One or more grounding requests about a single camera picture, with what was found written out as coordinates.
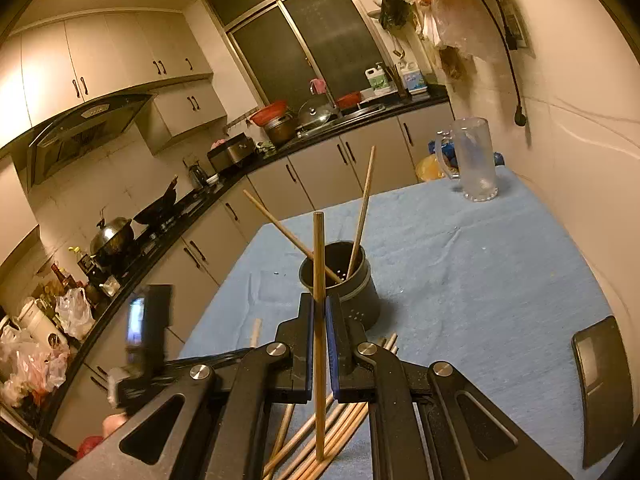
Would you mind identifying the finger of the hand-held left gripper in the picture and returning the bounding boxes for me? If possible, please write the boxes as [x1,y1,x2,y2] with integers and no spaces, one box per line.
[165,350,251,376]

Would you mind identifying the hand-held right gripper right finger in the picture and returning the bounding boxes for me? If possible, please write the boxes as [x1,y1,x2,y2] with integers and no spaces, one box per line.
[325,294,576,480]

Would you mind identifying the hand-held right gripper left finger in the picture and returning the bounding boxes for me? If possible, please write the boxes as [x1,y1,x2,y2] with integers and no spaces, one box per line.
[57,292,316,480]

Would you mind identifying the dark round chopstick holder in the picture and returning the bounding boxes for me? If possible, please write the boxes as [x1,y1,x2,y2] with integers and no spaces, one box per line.
[299,241,383,333]

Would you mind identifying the group of wooden chopsticks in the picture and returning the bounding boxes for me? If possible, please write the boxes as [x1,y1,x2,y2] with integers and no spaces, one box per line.
[250,317,401,480]

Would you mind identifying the wooden chopstick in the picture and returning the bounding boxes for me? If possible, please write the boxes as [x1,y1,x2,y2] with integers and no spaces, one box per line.
[347,146,376,276]
[243,190,343,283]
[313,212,325,463]

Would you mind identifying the person's left hand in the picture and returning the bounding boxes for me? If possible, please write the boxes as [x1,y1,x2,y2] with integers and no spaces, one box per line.
[100,410,128,438]

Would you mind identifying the black countertop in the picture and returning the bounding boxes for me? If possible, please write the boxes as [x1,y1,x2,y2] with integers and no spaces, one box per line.
[0,85,451,441]

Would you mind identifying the white plastic bag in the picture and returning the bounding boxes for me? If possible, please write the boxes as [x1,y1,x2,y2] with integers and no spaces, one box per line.
[55,287,96,341]

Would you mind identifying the row of sauce bottles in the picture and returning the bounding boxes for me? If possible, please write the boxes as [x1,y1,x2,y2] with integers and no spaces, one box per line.
[47,245,101,306]

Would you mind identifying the steel pot with lid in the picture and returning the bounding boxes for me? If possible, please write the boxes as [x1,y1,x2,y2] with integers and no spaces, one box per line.
[89,216,136,261]

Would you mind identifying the white rice cooker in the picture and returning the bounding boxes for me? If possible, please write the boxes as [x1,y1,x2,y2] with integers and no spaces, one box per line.
[17,300,58,341]

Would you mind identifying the black wok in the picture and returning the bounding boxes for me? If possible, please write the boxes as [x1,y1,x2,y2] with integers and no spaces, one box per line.
[132,175,181,226]

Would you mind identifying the pink and white plastic bags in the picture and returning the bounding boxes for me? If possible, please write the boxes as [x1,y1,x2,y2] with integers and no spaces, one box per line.
[0,325,71,406]

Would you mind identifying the blue tablecloth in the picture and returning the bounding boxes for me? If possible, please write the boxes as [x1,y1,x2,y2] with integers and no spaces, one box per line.
[177,165,626,480]

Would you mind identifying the steel kettle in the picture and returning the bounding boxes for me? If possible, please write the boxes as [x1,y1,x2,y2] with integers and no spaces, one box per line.
[187,162,211,188]

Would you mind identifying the beige lower cabinets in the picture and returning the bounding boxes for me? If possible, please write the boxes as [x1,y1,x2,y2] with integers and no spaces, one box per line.
[40,100,456,456]

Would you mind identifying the beige cabinets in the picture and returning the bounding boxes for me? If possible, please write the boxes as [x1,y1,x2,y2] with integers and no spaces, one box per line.
[0,10,228,156]
[40,100,456,456]

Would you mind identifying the steel box appliance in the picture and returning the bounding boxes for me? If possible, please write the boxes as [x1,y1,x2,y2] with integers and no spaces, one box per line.
[207,132,256,173]

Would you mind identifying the yellow plastic bag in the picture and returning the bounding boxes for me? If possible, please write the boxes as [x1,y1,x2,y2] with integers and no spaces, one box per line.
[416,154,446,183]

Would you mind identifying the black range hood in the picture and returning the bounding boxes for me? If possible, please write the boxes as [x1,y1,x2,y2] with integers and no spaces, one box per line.
[27,92,156,186]

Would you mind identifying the brown pot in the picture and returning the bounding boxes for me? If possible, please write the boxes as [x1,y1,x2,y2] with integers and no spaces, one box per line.
[262,115,298,143]

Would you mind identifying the blue plastic bag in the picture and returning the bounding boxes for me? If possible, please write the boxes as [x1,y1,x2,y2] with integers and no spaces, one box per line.
[427,140,503,168]

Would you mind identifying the glass pot lid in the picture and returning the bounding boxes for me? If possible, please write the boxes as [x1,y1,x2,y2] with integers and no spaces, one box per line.
[297,100,335,128]

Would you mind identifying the clear glass mug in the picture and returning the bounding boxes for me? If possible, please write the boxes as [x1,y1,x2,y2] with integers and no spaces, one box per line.
[434,117,500,203]

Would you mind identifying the red basin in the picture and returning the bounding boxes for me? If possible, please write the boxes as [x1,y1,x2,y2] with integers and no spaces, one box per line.
[249,100,290,128]

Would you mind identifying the steel sink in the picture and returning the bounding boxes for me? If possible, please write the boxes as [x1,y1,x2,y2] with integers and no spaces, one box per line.
[345,102,388,121]

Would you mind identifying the beige upper cabinets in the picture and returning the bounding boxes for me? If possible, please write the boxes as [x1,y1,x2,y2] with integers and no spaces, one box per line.
[0,10,228,156]

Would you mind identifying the black phone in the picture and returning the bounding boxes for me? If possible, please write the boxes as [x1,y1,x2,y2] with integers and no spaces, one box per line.
[571,316,635,470]

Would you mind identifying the white jug green label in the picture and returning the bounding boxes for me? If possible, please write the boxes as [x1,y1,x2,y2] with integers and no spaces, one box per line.
[364,62,392,93]

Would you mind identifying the white jug blue label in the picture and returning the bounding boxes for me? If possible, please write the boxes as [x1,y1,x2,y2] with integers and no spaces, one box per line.
[402,62,428,96]

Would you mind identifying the kitchen window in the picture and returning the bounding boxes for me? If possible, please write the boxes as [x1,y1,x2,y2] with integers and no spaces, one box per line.
[205,0,396,111]

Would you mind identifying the bunch of hanging plastic bags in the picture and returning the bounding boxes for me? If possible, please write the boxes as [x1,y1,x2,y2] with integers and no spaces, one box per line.
[377,0,483,81]

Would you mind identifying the black power cable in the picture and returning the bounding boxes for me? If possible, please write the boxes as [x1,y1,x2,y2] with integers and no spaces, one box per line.
[472,0,531,128]

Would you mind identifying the wall socket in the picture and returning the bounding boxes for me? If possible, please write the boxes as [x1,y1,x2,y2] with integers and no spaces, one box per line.
[500,5,531,51]

